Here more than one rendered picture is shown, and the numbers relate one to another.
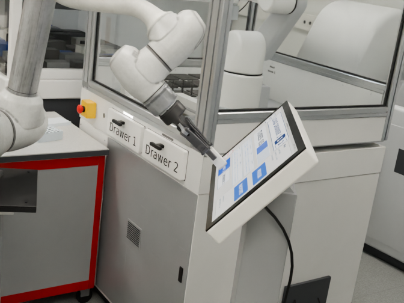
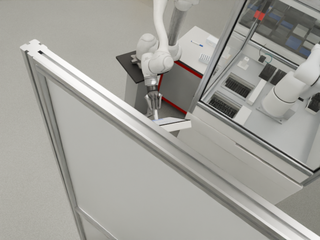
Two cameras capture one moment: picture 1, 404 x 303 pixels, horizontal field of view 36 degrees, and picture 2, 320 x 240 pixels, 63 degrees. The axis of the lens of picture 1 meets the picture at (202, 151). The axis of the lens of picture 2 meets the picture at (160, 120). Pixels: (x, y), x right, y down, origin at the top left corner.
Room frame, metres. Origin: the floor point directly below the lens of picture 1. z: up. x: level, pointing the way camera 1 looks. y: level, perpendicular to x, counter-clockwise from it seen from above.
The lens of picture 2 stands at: (1.19, -0.98, 2.45)
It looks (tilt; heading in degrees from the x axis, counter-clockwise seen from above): 53 degrees down; 57
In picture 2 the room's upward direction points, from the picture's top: 17 degrees clockwise
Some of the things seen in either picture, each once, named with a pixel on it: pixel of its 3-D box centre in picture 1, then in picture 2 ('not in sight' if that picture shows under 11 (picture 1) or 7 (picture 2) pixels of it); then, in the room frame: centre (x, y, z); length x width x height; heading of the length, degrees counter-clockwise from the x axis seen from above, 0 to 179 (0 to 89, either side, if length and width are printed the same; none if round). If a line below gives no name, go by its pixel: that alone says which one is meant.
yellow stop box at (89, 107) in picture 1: (87, 109); not in sight; (2.74, 0.53, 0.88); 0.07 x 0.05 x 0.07; 36
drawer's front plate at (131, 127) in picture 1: (124, 130); not in sight; (2.48, 0.32, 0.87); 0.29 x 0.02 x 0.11; 36
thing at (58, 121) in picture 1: (54, 122); not in sight; (2.83, 0.70, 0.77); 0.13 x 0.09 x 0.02; 139
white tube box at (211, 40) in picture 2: not in sight; (212, 41); (2.78, 0.91, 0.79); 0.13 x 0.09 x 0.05; 127
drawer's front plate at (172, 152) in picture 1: (163, 153); not in sight; (2.23, 0.14, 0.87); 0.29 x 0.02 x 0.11; 36
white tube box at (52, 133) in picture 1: (44, 134); (205, 58); (2.58, 0.68, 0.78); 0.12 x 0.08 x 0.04; 142
